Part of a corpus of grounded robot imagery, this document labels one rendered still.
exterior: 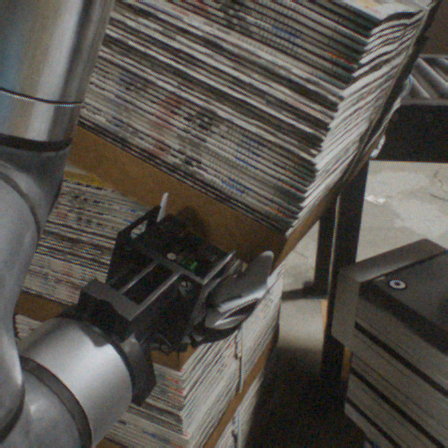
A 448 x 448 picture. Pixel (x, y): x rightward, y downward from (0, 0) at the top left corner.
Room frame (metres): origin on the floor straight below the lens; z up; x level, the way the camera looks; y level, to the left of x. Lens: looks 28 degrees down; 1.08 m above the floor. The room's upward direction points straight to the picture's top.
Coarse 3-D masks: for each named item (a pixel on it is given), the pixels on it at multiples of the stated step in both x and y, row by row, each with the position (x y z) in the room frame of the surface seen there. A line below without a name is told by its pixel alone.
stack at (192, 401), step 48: (96, 192) 0.57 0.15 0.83; (48, 240) 0.61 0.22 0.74; (96, 240) 0.57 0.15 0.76; (48, 288) 0.61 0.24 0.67; (240, 336) 0.69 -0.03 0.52; (192, 384) 0.54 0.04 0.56; (240, 384) 0.68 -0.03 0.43; (144, 432) 0.55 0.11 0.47; (192, 432) 0.53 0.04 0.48; (240, 432) 0.69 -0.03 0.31
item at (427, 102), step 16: (400, 112) 1.06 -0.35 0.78; (416, 112) 1.05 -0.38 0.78; (432, 112) 1.05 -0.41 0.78; (400, 128) 1.06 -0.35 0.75; (416, 128) 1.05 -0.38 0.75; (432, 128) 1.05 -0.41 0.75; (384, 144) 1.06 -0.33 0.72; (400, 144) 1.06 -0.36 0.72; (416, 144) 1.05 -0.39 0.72; (432, 144) 1.05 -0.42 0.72; (368, 160) 1.06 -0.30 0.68; (384, 160) 1.06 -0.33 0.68; (400, 160) 1.06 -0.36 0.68; (416, 160) 1.05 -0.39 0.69; (432, 160) 1.05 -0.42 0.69
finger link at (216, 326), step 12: (252, 300) 0.37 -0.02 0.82; (216, 312) 0.35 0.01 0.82; (228, 312) 0.35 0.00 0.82; (240, 312) 0.36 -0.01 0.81; (204, 324) 0.33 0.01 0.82; (216, 324) 0.34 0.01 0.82; (228, 324) 0.34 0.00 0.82; (240, 324) 0.36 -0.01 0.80; (192, 336) 0.33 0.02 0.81; (204, 336) 0.33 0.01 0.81; (216, 336) 0.33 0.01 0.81; (228, 336) 0.34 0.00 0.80
